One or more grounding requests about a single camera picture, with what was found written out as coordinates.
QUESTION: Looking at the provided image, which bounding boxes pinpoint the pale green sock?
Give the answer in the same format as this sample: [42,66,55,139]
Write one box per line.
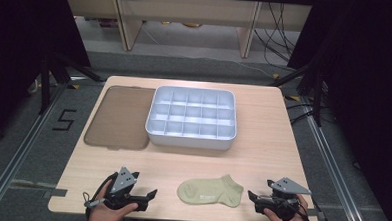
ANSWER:
[176,172,245,209]

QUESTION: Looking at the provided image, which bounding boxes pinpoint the white divided storage box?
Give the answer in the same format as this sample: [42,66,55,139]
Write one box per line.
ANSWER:
[143,84,240,151]

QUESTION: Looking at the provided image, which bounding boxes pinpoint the translucent brown box lid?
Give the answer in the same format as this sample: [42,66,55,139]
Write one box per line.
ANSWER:
[82,84,157,153]

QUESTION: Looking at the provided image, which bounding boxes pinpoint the hanging black cables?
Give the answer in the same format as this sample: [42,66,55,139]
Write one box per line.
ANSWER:
[251,1,301,68]

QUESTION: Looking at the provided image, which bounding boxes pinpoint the aluminium floor rail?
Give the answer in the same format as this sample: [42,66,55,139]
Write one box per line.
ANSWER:
[0,81,69,221]
[293,94,377,221]

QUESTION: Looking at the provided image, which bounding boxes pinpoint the beige wooden desk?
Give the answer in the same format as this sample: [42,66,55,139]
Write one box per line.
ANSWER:
[61,0,314,61]

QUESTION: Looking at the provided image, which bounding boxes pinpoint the grey tape strip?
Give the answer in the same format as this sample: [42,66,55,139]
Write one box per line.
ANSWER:
[301,207,327,220]
[42,187,68,200]

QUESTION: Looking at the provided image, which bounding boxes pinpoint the left hand-held gripper cable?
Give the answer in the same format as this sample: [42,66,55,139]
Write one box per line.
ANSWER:
[81,171,119,221]

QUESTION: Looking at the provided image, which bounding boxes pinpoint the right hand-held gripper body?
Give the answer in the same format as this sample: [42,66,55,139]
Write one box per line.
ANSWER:
[265,176,312,221]

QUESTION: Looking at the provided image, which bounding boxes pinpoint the right hand-held gripper cable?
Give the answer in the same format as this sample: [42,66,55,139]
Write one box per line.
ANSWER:
[293,199,315,221]

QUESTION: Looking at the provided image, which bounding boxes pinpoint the black curtain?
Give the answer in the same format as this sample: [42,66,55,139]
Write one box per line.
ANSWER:
[0,0,95,155]
[279,0,392,221]

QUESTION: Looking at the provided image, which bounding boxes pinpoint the hand-held gripper cable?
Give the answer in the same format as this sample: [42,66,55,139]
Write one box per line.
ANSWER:
[293,199,315,221]
[81,171,119,221]

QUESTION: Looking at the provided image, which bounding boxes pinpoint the black floor cables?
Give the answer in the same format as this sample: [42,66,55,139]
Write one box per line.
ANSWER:
[283,101,322,128]

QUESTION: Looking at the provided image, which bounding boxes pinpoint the black metal stand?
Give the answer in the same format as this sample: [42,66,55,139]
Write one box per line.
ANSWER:
[265,60,328,128]
[37,50,108,119]

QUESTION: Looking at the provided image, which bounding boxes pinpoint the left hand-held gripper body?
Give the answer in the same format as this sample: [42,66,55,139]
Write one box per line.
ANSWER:
[105,166,140,212]

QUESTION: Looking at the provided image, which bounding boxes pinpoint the person's left hand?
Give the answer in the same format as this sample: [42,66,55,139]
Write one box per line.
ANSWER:
[87,180,141,221]

